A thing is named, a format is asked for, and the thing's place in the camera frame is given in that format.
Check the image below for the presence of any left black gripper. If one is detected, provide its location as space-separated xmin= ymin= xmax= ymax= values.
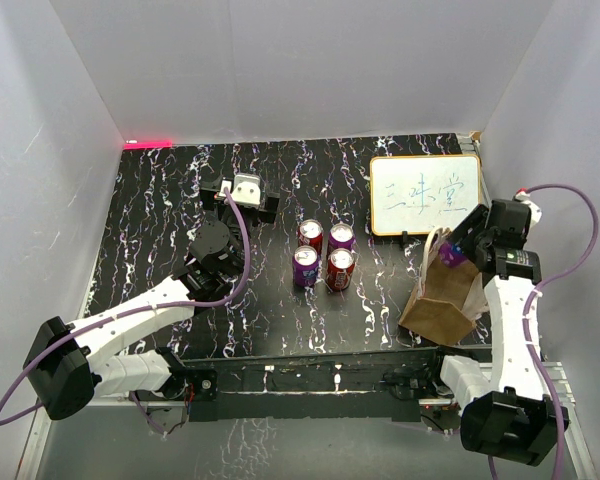
xmin=203 ymin=177 xmax=277 ymax=275

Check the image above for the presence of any purple Fanta can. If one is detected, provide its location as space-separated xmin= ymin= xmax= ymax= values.
xmin=439 ymin=242 xmax=467 ymax=268
xmin=292 ymin=245 xmax=320 ymax=287
xmin=327 ymin=223 xmax=355 ymax=255

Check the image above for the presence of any red Coke can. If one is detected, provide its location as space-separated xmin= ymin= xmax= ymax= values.
xmin=297 ymin=219 xmax=323 ymax=255
xmin=326 ymin=248 xmax=355 ymax=291

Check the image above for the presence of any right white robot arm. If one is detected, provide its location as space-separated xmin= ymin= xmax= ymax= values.
xmin=425 ymin=199 xmax=569 ymax=466

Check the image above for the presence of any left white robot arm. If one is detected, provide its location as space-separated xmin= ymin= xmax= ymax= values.
xmin=23 ymin=174 xmax=280 ymax=420

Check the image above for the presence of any canvas bag with cat print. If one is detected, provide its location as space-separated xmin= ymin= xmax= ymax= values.
xmin=398 ymin=227 xmax=489 ymax=346

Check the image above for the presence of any yellow framed whiteboard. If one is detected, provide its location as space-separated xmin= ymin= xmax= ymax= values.
xmin=370 ymin=154 xmax=482 ymax=236

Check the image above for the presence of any pink LED strip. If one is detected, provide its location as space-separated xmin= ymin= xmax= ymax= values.
xmin=123 ymin=140 xmax=173 ymax=150

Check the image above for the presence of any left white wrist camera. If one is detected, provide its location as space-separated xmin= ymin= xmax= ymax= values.
xmin=218 ymin=173 xmax=262 ymax=208

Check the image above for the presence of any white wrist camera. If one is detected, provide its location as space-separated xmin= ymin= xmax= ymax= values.
xmin=218 ymin=173 xmax=262 ymax=208
xmin=513 ymin=189 xmax=542 ymax=228

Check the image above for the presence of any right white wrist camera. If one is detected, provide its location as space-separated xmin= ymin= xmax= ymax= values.
xmin=513 ymin=189 xmax=542 ymax=228

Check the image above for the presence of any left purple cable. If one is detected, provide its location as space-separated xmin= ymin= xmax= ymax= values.
xmin=0 ymin=187 xmax=252 ymax=427

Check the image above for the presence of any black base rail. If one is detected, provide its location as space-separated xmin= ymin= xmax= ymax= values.
xmin=185 ymin=345 xmax=492 ymax=422

